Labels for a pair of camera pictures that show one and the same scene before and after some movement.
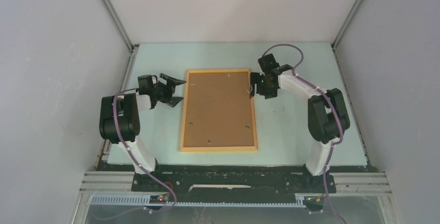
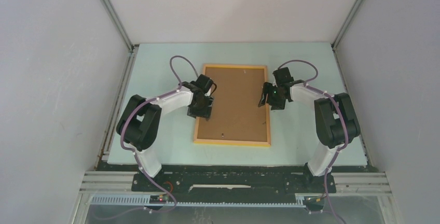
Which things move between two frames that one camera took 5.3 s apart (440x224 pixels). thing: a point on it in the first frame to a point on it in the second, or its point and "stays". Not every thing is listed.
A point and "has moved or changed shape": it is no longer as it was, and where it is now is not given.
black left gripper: (171, 83) to (204, 113)
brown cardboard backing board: (218, 110) has moved or changed shape
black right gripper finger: (270, 93) to (278, 106)
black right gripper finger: (255, 79) to (267, 88)
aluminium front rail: (343, 183) stays
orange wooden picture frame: (182, 149) to (236, 118)
